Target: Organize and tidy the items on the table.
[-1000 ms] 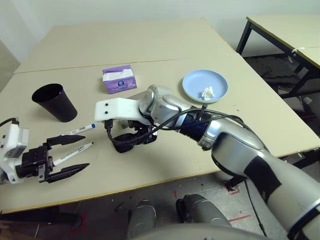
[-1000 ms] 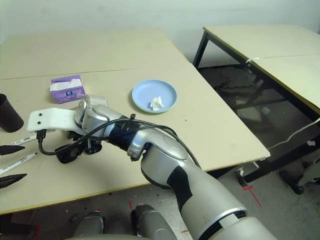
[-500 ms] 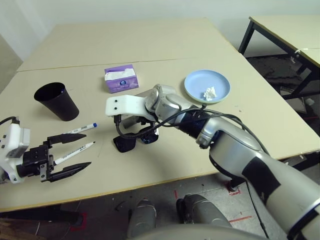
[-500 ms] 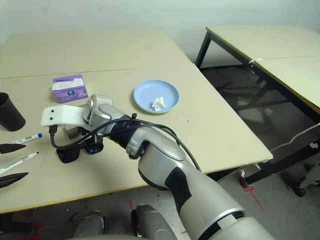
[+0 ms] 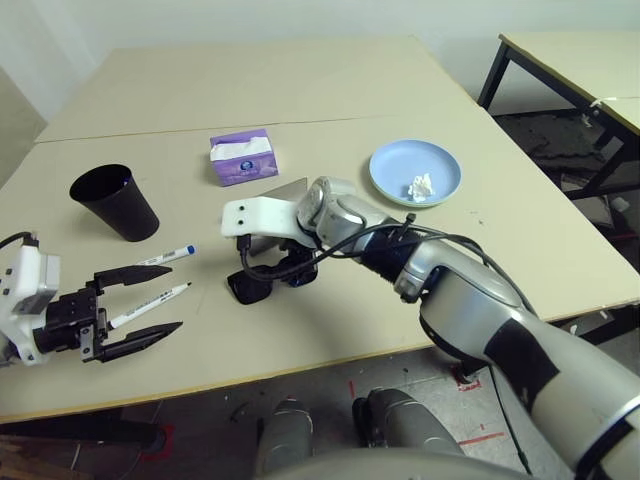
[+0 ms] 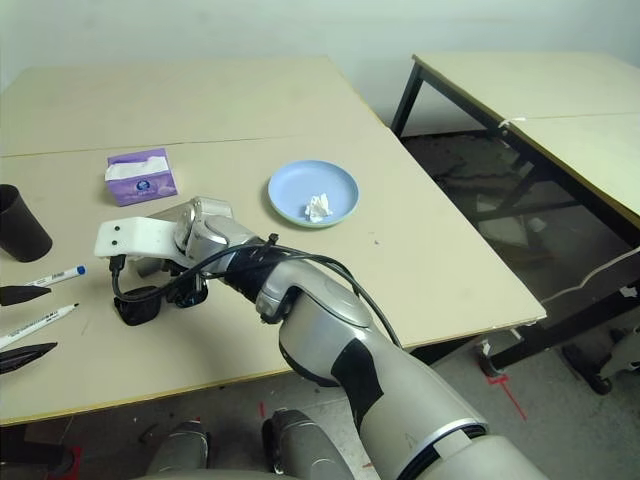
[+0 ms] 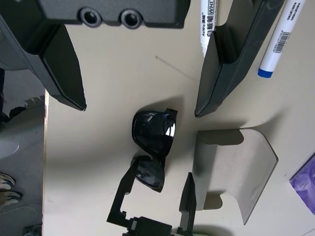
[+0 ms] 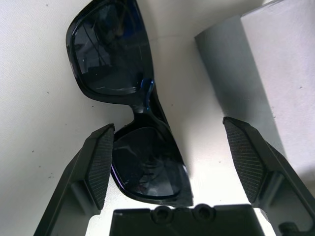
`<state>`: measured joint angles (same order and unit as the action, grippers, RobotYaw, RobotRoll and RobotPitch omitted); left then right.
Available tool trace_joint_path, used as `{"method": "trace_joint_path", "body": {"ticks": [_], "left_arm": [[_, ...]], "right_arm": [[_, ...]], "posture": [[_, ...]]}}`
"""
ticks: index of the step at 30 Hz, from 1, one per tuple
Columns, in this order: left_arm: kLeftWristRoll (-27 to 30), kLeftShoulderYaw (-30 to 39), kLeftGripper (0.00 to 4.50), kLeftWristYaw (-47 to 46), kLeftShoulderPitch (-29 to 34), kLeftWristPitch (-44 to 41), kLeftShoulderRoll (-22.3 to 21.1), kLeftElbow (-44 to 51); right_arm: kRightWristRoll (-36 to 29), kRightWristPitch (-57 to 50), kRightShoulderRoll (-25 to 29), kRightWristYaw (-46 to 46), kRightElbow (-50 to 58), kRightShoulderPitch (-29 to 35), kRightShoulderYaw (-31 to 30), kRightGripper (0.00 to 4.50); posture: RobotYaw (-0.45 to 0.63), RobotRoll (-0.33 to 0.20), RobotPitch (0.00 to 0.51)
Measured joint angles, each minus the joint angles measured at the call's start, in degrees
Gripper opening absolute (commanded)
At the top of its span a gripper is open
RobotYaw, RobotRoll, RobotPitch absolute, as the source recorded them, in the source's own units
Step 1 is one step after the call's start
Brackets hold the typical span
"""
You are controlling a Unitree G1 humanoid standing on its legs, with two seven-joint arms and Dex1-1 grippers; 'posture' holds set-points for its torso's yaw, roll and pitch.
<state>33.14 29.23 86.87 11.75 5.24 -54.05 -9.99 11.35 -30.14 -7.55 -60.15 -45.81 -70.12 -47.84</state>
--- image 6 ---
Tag white tissue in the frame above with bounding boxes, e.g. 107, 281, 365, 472
303, 193, 335, 224

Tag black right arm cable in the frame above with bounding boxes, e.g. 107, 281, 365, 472
109, 233, 401, 349

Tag white marker blue cap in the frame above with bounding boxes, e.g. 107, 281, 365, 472
27, 264, 87, 290

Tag grey robot left leg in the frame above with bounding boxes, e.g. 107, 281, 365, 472
147, 421, 211, 474

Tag black wheeled base foot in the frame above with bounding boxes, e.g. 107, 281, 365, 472
562, 343, 614, 396

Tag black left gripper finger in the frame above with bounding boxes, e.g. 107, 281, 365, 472
0, 342, 59, 376
0, 284, 53, 307

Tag purple tissue box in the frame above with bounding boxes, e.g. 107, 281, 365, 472
104, 148, 180, 207

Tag grey robot right leg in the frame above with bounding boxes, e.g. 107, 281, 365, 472
262, 408, 351, 476

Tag black plastic cup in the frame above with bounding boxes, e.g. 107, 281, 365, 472
0, 183, 54, 265

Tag dark floor mat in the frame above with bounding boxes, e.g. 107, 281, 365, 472
399, 129, 640, 311

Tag grey robot leg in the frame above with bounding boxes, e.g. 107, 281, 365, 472
262, 408, 351, 476
147, 421, 211, 474

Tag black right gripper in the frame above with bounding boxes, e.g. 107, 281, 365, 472
167, 269, 209, 307

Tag black metal table foot bar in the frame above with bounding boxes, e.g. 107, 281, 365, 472
0, 424, 84, 480
492, 289, 640, 374

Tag grey robot torso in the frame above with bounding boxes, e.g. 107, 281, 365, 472
129, 467, 381, 480

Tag white floor cable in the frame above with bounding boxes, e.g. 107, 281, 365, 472
542, 245, 640, 305

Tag grey white machine part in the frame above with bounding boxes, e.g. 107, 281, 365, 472
599, 324, 640, 375

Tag blue plastic plate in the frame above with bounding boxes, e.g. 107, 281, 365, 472
267, 159, 361, 229

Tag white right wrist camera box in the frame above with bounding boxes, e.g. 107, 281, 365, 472
94, 215, 181, 261

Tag beige table black legs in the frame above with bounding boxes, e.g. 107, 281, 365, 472
391, 51, 640, 251

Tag white marker black cap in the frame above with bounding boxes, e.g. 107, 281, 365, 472
0, 302, 80, 350

